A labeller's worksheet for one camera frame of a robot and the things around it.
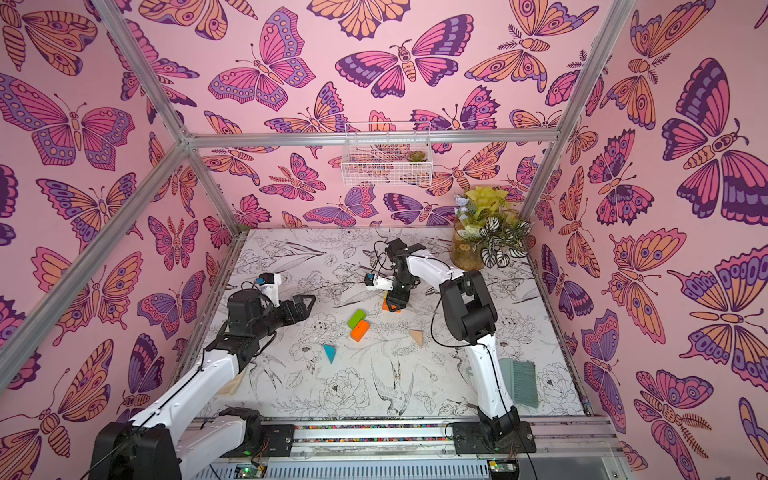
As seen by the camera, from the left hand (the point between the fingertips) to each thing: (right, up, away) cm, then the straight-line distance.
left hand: (307, 297), depth 85 cm
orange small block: (+25, -4, +9) cm, 27 cm away
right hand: (+26, -1, +16) cm, 31 cm away
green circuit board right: (+51, -39, -13) cm, 66 cm away
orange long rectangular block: (+14, -12, +6) cm, 19 cm away
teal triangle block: (+6, -17, +5) cm, 19 cm away
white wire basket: (+23, +44, +21) cm, 54 cm away
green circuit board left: (-10, -40, -13) cm, 43 cm away
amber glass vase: (+49, +13, +16) cm, 53 cm away
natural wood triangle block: (+32, -13, +6) cm, 35 cm away
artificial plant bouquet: (+57, +19, +5) cm, 60 cm away
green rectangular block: (+13, -8, +10) cm, 18 cm away
